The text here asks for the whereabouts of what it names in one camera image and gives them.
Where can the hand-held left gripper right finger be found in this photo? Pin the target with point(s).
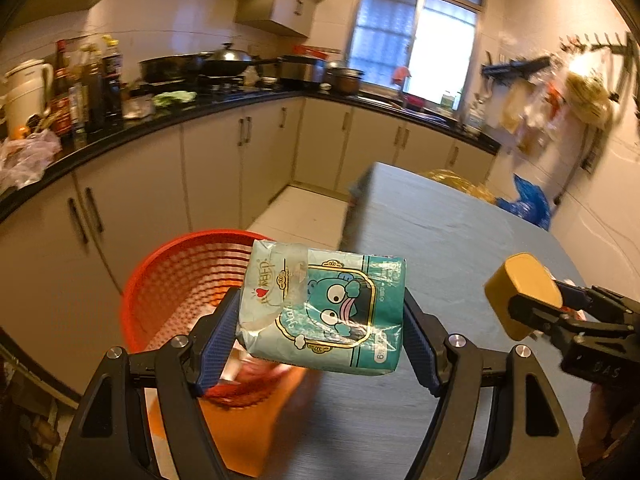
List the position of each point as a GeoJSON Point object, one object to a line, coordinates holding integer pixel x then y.
{"type": "Point", "coordinates": [422, 350]}

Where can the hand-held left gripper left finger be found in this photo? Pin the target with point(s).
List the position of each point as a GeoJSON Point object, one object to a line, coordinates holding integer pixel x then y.
{"type": "Point", "coordinates": [220, 345]}

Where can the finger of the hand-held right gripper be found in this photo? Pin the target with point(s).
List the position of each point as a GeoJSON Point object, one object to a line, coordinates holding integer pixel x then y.
{"type": "Point", "coordinates": [550, 322]}
{"type": "Point", "coordinates": [610, 305]}

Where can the yellow plastic block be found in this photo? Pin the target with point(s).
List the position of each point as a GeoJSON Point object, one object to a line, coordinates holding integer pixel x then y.
{"type": "Point", "coordinates": [530, 285]}

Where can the red plastic basket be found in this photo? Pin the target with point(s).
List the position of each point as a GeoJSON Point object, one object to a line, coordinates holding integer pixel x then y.
{"type": "Point", "coordinates": [170, 280]}

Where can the teal cartoon tissue packet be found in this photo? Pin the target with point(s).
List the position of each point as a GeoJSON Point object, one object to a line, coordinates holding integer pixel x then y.
{"type": "Point", "coordinates": [325, 310]}

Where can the person's right forearm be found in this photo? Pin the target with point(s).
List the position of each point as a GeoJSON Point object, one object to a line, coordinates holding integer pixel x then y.
{"type": "Point", "coordinates": [610, 430]}

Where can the orange plastic stool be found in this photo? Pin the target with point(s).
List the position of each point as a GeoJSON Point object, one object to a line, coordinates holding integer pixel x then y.
{"type": "Point", "coordinates": [240, 435]}

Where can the blue plastic bag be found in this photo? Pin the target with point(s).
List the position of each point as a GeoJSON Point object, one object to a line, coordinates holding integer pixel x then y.
{"type": "Point", "coordinates": [530, 205]}

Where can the yellow plastic bag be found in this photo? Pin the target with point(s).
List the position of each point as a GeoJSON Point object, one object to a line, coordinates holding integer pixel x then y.
{"type": "Point", "coordinates": [460, 185]}

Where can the beige kitchen base cabinets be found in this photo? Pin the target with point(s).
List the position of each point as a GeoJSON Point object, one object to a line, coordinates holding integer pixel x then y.
{"type": "Point", "coordinates": [210, 170]}

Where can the hanging plastic bags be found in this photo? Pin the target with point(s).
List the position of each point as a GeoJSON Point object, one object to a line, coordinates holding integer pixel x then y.
{"type": "Point", "coordinates": [575, 100]}

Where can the black kitchen countertop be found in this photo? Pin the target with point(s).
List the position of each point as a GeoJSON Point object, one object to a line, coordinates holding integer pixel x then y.
{"type": "Point", "coordinates": [200, 105]}

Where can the green label detergent jug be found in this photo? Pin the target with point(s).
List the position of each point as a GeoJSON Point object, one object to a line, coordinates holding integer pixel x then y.
{"type": "Point", "coordinates": [450, 101]}

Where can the green leafy vegetable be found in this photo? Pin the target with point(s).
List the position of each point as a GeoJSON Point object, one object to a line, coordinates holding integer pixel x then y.
{"type": "Point", "coordinates": [172, 98]}

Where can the small metal box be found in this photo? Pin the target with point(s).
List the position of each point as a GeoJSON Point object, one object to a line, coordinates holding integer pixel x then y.
{"type": "Point", "coordinates": [137, 107]}

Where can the crumpled pale plastic bag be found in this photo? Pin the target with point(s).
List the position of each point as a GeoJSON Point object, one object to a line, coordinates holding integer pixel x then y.
{"type": "Point", "coordinates": [27, 160]}

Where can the pink cloth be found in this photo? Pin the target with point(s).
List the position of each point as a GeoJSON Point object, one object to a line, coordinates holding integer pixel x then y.
{"type": "Point", "coordinates": [401, 74]}

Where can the brown cooking pot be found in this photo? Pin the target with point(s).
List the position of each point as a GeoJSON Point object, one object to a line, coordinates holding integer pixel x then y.
{"type": "Point", "coordinates": [345, 80]}

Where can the lidded black wok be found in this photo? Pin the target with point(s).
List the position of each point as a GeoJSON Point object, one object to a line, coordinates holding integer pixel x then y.
{"type": "Point", "coordinates": [230, 62]}

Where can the dark soy sauce bottle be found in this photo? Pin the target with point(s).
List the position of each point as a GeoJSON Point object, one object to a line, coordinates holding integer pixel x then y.
{"type": "Point", "coordinates": [111, 80]}

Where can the stainless steel pot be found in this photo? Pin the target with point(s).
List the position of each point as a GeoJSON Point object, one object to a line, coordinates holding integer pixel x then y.
{"type": "Point", "coordinates": [300, 70]}

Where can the small orange fruit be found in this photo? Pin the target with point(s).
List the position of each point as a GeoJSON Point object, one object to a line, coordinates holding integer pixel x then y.
{"type": "Point", "coordinates": [21, 133]}

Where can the kitchen window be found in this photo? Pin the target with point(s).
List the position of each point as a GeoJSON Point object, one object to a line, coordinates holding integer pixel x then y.
{"type": "Point", "coordinates": [415, 45]}

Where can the white electric kettle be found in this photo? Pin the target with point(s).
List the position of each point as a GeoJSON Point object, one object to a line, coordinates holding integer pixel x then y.
{"type": "Point", "coordinates": [25, 95]}

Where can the black wall rack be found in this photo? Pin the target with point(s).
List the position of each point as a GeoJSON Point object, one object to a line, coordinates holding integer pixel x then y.
{"type": "Point", "coordinates": [515, 67]}

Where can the wall hook rail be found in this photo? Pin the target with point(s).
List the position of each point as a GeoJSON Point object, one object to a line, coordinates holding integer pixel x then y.
{"type": "Point", "coordinates": [600, 42]}

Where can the beige wall cabinet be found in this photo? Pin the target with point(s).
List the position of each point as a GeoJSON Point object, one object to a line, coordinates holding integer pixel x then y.
{"type": "Point", "coordinates": [280, 7]}

